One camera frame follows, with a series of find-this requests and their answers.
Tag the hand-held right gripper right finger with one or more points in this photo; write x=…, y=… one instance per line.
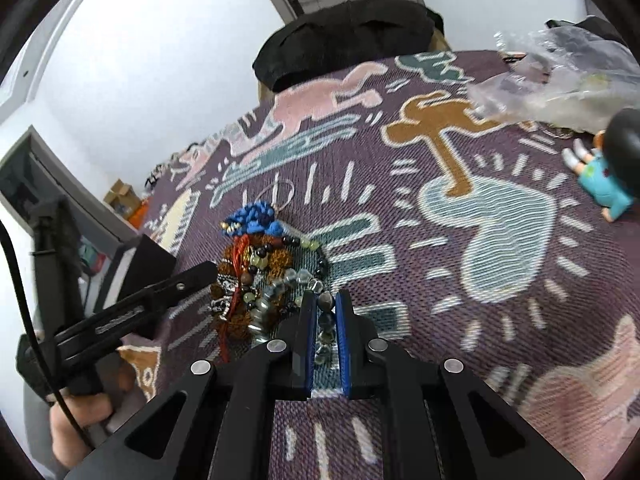
x=343, y=345

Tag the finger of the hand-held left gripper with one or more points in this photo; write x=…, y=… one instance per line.
x=185, y=280

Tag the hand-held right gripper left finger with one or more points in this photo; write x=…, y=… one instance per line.
x=308, y=341

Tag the silver pendant charm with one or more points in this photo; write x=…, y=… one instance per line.
x=226, y=302

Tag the black jewelry box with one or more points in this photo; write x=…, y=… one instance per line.
x=135, y=260

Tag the person's left hand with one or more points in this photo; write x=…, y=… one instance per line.
x=75, y=422

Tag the orange box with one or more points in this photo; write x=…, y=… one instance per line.
x=139, y=214

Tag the open cardboard box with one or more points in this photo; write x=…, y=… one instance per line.
x=121, y=197

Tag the printed woven blanket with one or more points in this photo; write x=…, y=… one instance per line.
x=450, y=270

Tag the black jacket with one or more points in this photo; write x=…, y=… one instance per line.
x=345, y=35

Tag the toy doll figure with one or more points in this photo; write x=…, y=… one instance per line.
x=607, y=175

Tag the clear plastic bag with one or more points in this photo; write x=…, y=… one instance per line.
x=555, y=80

